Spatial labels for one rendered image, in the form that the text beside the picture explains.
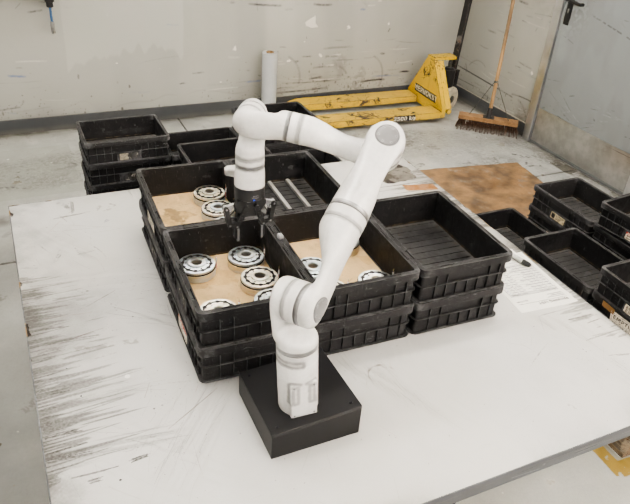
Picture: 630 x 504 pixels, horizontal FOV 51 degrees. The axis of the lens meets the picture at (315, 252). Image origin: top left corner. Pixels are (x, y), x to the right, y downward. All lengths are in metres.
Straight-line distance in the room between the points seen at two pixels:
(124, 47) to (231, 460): 3.78
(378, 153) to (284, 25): 3.82
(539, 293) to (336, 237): 0.99
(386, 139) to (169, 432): 0.83
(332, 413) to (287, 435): 0.11
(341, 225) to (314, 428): 0.46
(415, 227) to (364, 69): 3.59
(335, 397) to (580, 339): 0.82
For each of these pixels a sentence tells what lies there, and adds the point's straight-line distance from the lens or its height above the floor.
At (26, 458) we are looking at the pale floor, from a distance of 2.58.
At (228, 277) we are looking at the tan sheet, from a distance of 1.84.
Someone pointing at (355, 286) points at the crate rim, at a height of 0.93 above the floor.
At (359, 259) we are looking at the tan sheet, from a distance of 1.95.
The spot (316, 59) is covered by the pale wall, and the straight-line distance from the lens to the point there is 5.41.
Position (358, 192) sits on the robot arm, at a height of 1.24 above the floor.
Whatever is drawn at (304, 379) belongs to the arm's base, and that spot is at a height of 0.89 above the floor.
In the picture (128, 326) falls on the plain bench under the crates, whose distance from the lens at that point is 1.90.
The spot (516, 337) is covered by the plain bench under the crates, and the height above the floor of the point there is 0.70.
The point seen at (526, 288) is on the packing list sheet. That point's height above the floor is 0.70.
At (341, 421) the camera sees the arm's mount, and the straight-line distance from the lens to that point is 1.55.
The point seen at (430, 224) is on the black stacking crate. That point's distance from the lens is 2.19.
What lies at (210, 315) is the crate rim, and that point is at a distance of 1.55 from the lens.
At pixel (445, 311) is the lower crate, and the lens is 1.91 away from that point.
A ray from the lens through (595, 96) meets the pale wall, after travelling 4.89.
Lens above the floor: 1.88
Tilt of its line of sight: 32 degrees down
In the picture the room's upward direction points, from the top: 5 degrees clockwise
